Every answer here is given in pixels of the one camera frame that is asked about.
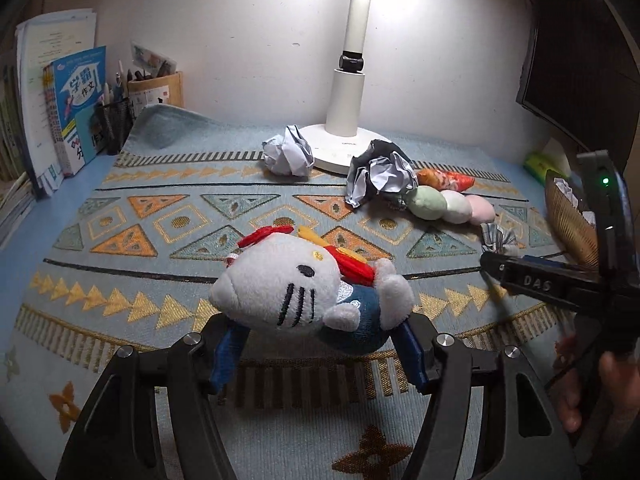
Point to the green tissue pack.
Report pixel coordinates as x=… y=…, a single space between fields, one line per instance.
x=545 y=162

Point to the crumpled grey paper ball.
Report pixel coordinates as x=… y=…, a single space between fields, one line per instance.
x=500 y=237

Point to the blue book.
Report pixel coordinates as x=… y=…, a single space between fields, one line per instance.
x=82 y=100

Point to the plain plush dango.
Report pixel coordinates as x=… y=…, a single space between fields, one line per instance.
x=450 y=205

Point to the black mesh pen holder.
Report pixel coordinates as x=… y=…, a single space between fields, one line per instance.
x=116 y=125

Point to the blue patterned mat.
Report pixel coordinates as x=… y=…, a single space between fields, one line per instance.
x=150 y=270

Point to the crumpled white paper ball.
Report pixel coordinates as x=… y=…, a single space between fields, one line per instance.
x=290 y=152

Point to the stack of white papers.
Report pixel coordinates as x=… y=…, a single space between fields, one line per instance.
x=40 y=60

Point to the person's right hand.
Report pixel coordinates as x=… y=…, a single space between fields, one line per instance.
x=620 y=380

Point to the small white card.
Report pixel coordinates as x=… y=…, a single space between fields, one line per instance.
x=52 y=181

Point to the printed card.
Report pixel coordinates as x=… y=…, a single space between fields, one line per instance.
x=150 y=57

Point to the row of upright books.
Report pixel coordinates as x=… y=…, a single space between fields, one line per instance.
x=10 y=125

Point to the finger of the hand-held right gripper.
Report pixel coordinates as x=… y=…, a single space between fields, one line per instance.
x=535 y=280

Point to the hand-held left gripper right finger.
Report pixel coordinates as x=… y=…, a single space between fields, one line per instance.
x=412 y=355

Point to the crumpled dark and white paper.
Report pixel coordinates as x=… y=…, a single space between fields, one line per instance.
x=382 y=172

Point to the flat stack of books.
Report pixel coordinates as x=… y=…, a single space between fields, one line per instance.
x=15 y=210

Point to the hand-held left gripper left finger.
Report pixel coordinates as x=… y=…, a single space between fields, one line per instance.
x=227 y=355

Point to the cardboard pen box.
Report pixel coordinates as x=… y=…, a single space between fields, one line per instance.
x=157 y=91

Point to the orange snack packet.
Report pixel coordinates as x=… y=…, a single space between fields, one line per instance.
x=445 y=180

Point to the white desk lamp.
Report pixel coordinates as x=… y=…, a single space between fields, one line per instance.
x=345 y=105

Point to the white cat plush toy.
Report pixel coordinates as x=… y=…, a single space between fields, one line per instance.
x=285 y=285

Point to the woven basket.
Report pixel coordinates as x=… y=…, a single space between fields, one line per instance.
x=575 y=230

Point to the dark computer monitor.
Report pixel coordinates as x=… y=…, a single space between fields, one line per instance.
x=580 y=60

